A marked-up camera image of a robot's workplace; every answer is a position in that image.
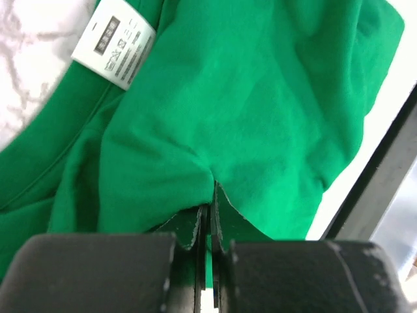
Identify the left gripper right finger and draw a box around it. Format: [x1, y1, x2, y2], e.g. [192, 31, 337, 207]
[210, 184, 412, 312]

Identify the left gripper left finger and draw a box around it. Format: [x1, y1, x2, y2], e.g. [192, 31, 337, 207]
[1, 206, 208, 313]

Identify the green t shirt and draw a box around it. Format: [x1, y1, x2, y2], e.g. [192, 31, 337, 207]
[1, 1, 405, 273]

